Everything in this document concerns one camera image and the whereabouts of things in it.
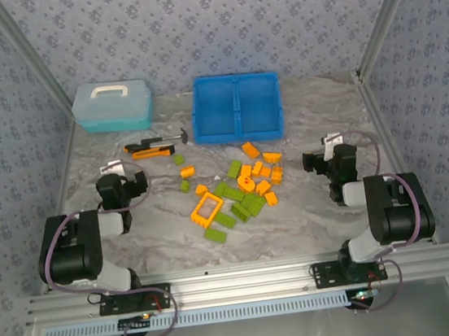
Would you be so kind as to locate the small white scrap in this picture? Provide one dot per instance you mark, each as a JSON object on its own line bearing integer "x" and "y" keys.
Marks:
{"x": 216, "y": 176}

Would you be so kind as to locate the blue divided plastic bin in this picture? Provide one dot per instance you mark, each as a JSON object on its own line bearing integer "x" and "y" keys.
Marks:
{"x": 217, "y": 111}

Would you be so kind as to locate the round orange lego with red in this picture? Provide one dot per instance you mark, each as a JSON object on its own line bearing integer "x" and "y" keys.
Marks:
{"x": 246, "y": 183}

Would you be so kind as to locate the small green lego brick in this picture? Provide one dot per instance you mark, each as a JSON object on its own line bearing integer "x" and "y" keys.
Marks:
{"x": 179, "y": 159}
{"x": 185, "y": 186}

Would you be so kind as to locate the clear teal storage box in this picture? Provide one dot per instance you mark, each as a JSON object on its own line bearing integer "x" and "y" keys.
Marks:
{"x": 112, "y": 108}

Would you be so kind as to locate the small orange lego brick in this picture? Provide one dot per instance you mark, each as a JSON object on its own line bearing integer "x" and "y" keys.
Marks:
{"x": 266, "y": 171}
{"x": 271, "y": 198}
{"x": 245, "y": 170}
{"x": 201, "y": 189}

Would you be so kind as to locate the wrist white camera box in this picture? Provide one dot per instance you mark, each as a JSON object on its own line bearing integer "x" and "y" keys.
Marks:
{"x": 332, "y": 140}
{"x": 111, "y": 167}

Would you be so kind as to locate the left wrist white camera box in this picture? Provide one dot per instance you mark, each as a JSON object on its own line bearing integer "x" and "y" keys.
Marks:
{"x": 111, "y": 167}

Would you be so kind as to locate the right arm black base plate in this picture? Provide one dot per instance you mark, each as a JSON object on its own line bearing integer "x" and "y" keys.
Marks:
{"x": 324, "y": 276}

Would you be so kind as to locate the orange lego window frame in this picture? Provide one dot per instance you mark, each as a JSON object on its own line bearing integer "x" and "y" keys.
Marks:
{"x": 198, "y": 217}

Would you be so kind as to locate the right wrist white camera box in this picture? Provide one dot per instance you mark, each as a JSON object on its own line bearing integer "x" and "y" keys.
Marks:
{"x": 332, "y": 140}

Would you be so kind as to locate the orange lego cylinder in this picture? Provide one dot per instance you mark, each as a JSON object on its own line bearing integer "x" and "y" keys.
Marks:
{"x": 187, "y": 171}

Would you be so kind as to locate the orange utility knife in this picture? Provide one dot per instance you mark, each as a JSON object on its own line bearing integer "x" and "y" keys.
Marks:
{"x": 153, "y": 152}

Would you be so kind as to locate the orange stepped lego brick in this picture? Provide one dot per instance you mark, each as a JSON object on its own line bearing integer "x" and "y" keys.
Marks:
{"x": 257, "y": 168}

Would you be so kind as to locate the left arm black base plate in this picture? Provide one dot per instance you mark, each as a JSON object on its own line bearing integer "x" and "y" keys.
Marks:
{"x": 158, "y": 297}

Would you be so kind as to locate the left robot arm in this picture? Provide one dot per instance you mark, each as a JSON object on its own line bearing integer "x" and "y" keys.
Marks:
{"x": 75, "y": 252}

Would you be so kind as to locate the aluminum table side rail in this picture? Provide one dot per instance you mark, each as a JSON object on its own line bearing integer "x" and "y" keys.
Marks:
{"x": 378, "y": 116}
{"x": 66, "y": 167}

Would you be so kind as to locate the wide aluminum frame rail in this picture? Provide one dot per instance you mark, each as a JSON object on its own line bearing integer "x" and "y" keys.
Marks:
{"x": 243, "y": 284}

